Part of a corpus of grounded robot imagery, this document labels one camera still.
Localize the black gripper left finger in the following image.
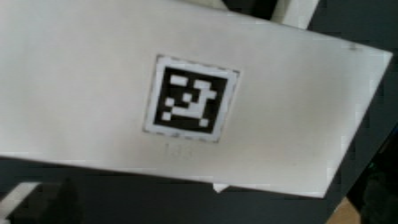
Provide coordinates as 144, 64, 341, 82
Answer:
0, 179, 84, 224

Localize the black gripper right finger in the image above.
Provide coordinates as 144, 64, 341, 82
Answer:
348, 124, 398, 224

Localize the small white cabinet top block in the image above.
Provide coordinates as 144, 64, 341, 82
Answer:
0, 0, 393, 197

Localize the white U-shaped fence frame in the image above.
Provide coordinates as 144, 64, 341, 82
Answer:
187, 0, 320, 29

